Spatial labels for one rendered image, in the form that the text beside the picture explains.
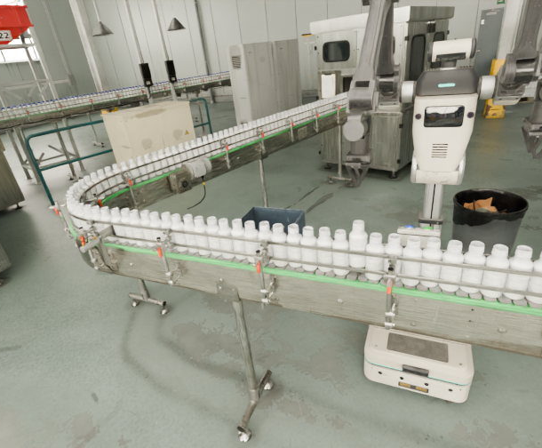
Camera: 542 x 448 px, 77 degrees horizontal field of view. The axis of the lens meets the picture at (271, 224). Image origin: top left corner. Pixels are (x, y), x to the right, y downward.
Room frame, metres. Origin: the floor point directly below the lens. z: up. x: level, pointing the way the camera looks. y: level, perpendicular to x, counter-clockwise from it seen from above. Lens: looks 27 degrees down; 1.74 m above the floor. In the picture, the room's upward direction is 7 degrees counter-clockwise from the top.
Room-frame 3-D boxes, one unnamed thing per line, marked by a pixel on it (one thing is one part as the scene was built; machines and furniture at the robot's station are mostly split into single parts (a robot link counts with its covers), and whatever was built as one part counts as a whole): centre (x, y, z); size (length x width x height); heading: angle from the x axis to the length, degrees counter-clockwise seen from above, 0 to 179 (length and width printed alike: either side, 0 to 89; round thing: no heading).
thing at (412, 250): (0.92, -0.44, 1.08); 0.06 x 0.06 x 0.17
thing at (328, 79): (4.98, -1.00, 1.22); 0.23 x 0.04 x 0.32; 46
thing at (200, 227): (1.27, 0.29, 1.08); 0.06 x 0.06 x 0.17
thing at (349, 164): (0.99, -0.28, 1.39); 0.07 x 0.07 x 0.09; 64
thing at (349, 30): (5.26, -1.83, 1.00); 1.60 x 1.30 x 2.00; 136
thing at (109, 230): (1.43, 0.80, 0.96); 0.23 x 0.10 x 0.27; 154
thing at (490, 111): (7.20, -4.91, 0.55); 0.40 x 0.40 x 1.10; 64
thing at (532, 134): (0.91, -0.77, 1.44); 0.07 x 0.07 x 0.09; 64
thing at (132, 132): (5.29, 1.60, 0.59); 1.10 x 0.62 x 1.18; 136
